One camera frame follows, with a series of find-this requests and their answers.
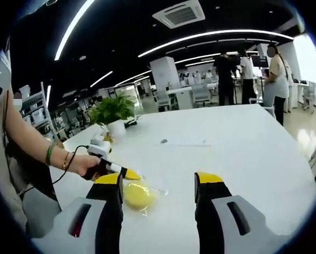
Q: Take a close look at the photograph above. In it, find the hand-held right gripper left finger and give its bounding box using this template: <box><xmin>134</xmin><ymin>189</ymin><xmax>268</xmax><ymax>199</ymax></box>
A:
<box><xmin>31</xmin><ymin>173</ymin><xmax>124</xmax><ymax>254</ymax></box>

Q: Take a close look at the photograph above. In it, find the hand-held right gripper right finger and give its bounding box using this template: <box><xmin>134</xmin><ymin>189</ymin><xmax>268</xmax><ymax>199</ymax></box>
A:
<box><xmin>194</xmin><ymin>171</ymin><xmax>287</xmax><ymax>254</ymax></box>

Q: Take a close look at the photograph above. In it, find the round yellow silicone block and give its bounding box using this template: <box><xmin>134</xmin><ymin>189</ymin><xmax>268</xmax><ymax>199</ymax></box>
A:
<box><xmin>122</xmin><ymin>180</ymin><xmax>158</xmax><ymax>210</ymax></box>

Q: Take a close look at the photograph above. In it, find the person's left hand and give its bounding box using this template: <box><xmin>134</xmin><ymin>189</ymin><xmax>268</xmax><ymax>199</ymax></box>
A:
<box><xmin>73</xmin><ymin>154</ymin><xmax>106</xmax><ymax>181</ymax></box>

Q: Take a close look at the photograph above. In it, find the green potted plant white pot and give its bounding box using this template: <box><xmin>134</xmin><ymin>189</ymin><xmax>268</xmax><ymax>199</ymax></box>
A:
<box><xmin>87</xmin><ymin>93</ymin><xmax>137</xmax><ymax>136</ymax></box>

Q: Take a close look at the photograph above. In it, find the ceiling air conditioner vent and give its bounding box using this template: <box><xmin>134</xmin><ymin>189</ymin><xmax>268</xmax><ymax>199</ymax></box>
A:
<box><xmin>151</xmin><ymin>0</ymin><xmax>206</xmax><ymax>29</ymax></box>

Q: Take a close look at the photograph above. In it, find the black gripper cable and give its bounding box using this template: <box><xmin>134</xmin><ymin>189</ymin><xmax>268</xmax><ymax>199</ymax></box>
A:
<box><xmin>3</xmin><ymin>89</ymin><xmax>93</xmax><ymax>196</ymax></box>

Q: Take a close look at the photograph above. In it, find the orange bracelet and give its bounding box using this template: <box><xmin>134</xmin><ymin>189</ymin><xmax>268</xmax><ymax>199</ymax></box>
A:
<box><xmin>61</xmin><ymin>151</ymin><xmax>71</xmax><ymax>170</ymax></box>

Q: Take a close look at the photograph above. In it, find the green bracelet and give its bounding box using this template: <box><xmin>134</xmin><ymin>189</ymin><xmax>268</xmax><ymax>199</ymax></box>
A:
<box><xmin>44</xmin><ymin>142</ymin><xmax>56</xmax><ymax>167</ymax></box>

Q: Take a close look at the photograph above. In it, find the table cable slot cover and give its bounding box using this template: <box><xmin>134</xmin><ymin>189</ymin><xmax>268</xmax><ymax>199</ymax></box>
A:
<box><xmin>154</xmin><ymin>138</ymin><xmax>212</xmax><ymax>148</ymax></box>

